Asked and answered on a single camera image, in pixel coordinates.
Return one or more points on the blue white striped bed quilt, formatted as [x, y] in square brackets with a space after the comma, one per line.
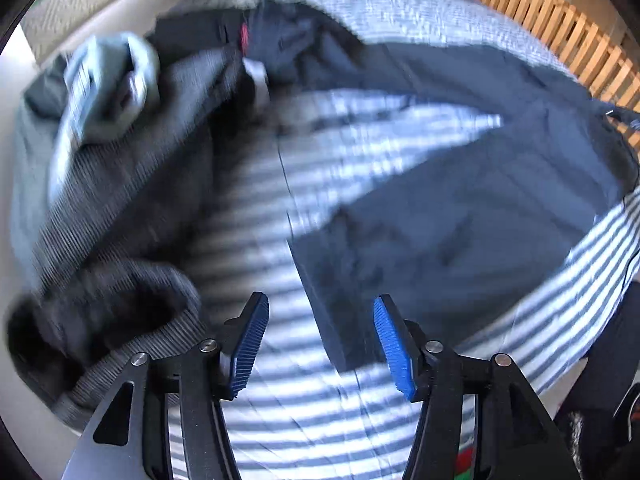
[320, 410]

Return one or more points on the light blue jeans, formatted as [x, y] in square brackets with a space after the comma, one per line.
[100, 75]

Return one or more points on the slate grey garment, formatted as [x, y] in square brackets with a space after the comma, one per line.
[30, 170]

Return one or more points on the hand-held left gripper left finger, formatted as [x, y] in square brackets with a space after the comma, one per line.
[247, 345]

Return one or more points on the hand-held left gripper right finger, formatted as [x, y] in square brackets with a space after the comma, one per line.
[395, 345]

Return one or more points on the grey knit sweater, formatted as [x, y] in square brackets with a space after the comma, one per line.
[150, 185]

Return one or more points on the dark blue pants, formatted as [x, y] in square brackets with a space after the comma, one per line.
[450, 185]

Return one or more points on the wooden slat bed rail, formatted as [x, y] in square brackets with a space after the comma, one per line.
[575, 45]

